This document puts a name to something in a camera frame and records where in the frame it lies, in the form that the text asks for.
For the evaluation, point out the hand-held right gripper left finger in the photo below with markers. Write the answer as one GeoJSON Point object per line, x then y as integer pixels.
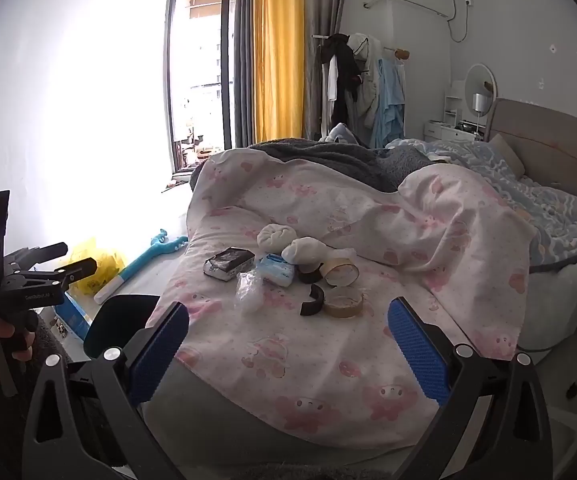
{"type": "Point", "coordinates": [161, 355]}

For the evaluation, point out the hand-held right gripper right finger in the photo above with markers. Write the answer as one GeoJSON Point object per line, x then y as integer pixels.
{"type": "Point", "coordinates": [418, 355]}

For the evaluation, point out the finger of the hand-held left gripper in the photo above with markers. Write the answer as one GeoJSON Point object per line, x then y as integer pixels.
{"type": "Point", "coordinates": [76, 270]}
{"type": "Point", "coordinates": [43, 252]}

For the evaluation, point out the black trash bin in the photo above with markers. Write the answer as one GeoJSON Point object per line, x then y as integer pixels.
{"type": "Point", "coordinates": [113, 320]}

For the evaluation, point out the tan tape roll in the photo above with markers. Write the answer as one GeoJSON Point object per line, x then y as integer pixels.
{"type": "Point", "coordinates": [329, 269]}
{"type": "Point", "coordinates": [343, 310]}

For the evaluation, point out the clear plastic bag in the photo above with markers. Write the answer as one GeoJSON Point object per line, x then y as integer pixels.
{"type": "Point", "coordinates": [251, 294]}

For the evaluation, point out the black and white box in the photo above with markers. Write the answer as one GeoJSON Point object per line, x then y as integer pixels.
{"type": "Point", "coordinates": [228, 262]}

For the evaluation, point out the black plastic clip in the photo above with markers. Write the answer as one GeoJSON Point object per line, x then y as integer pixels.
{"type": "Point", "coordinates": [313, 305]}

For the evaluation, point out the black tape roll piece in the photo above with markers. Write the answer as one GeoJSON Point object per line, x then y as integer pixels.
{"type": "Point", "coordinates": [308, 276]}

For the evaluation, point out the blue tissue packet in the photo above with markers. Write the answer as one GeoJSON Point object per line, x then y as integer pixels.
{"type": "Point", "coordinates": [276, 269]}

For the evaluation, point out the round white sock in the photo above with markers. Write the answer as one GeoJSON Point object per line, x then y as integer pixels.
{"type": "Point", "coordinates": [276, 236]}

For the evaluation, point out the yellow plastic bag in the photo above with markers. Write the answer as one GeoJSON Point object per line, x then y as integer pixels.
{"type": "Point", "coordinates": [109, 262]}

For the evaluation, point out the blue printed bag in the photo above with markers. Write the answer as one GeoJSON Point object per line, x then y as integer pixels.
{"type": "Point", "coordinates": [76, 317]}

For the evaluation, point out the grey fleece clothing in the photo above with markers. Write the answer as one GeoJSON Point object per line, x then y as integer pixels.
{"type": "Point", "coordinates": [46, 332]}

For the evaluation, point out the blue toy grabber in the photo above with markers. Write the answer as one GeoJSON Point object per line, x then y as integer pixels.
{"type": "Point", "coordinates": [143, 260]}

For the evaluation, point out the pink printed blanket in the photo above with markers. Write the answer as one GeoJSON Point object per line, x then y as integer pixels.
{"type": "Point", "coordinates": [318, 360]}

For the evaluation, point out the white bed sheet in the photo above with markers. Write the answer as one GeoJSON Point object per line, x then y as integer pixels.
{"type": "Point", "coordinates": [568, 290]}

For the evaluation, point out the blue patterned quilt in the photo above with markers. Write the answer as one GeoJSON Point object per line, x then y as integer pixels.
{"type": "Point", "coordinates": [543, 210]}

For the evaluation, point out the dark grey fleece blanket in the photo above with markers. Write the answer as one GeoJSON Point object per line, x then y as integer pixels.
{"type": "Point", "coordinates": [338, 160]}

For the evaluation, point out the beige pillow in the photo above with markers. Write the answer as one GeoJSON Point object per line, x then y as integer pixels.
{"type": "Point", "coordinates": [505, 154]}

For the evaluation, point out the light blue plush toy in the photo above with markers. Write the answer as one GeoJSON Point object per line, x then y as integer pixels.
{"type": "Point", "coordinates": [341, 134]}

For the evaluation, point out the black framed window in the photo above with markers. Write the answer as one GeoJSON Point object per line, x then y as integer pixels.
{"type": "Point", "coordinates": [201, 70]}

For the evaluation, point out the white shelf organizer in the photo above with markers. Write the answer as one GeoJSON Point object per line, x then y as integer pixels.
{"type": "Point", "coordinates": [453, 107]}

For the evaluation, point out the light blue shirt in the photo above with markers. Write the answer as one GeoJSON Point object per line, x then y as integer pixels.
{"type": "Point", "coordinates": [388, 105]}

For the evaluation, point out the beige bed headboard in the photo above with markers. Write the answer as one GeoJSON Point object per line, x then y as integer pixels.
{"type": "Point", "coordinates": [558, 145]}

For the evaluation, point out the white cylindrical lamp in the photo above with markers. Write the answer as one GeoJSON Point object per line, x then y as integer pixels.
{"type": "Point", "coordinates": [478, 102]}

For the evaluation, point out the grey curtain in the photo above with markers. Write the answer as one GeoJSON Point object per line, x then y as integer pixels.
{"type": "Point", "coordinates": [244, 60]}
{"type": "Point", "coordinates": [321, 0]}

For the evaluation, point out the white hanging clothes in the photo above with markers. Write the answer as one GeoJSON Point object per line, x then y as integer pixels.
{"type": "Point", "coordinates": [368, 77]}

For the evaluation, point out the round white mirror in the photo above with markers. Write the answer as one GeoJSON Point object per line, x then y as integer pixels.
{"type": "Point", "coordinates": [475, 77]}

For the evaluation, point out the black jacket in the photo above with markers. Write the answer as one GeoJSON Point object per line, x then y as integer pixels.
{"type": "Point", "coordinates": [341, 70]}

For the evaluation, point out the yellow curtain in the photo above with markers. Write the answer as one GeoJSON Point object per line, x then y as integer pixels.
{"type": "Point", "coordinates": [281, 50]}

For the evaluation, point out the white clothes rail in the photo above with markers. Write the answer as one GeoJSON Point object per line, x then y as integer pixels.
{"type": "Point", "coordinates": [401, 53]}

